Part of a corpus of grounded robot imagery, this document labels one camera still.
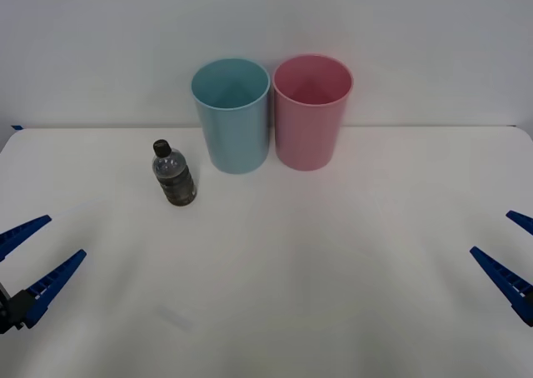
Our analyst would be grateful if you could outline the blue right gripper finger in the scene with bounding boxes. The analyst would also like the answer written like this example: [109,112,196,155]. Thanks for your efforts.
[505,210,533,236]
[469,246,533,328]

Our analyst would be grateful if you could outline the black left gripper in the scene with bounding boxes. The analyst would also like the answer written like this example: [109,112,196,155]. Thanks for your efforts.
[0,215,87,335]

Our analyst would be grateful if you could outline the small dark plastic bottle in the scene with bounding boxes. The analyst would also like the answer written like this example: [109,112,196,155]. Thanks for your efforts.
[151,138,197,207]

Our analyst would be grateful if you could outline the pink waste bin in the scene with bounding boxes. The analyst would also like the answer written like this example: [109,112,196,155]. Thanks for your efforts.
[272,53,355,172]

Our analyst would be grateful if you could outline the pale blue waste bin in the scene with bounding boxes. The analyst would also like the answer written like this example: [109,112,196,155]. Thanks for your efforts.
[190,57,271,176]

